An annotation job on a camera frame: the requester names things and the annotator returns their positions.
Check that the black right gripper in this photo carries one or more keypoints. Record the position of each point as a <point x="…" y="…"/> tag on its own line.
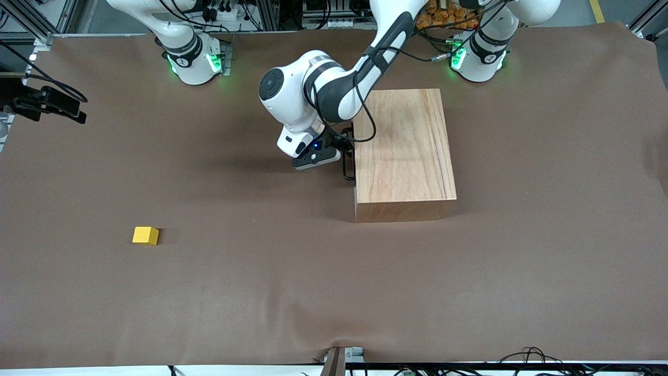
<point x="46" y="100"/>

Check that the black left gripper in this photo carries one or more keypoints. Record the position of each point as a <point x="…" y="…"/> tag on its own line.
<point x="339" y="142"/>

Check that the yellow wooden block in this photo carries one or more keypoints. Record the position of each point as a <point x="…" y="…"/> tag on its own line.
<point x="145" y="235"/>

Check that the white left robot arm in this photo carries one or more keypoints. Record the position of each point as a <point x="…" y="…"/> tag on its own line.
<point x="292" y="96"/>

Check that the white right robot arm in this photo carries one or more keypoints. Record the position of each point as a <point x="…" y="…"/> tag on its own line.
<point x="188" y="57"/>

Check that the wooden drawer cabinet box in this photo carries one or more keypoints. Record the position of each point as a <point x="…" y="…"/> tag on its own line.
<point x="407" y="156"/>

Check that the long white power strip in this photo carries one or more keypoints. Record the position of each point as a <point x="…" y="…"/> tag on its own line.
<point x="331" y="23"/>

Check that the pile of orange objects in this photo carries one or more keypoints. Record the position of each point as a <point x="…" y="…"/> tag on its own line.
<point x="443" y="15"/>

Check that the brown paper table cover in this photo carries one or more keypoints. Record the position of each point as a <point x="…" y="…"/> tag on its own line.
<point x="261" y="292"/>

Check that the white power strip with plugs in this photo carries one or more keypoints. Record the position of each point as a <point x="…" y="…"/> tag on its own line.
<point x="229" y="14"/>

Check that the aluminium frame profile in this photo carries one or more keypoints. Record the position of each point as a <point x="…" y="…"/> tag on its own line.
<point x="31" y="23"/>
<point x="649" y="21"/>

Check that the metal table edge bracket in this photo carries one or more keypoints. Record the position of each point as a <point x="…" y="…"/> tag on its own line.
<point x="342" y="360"/>

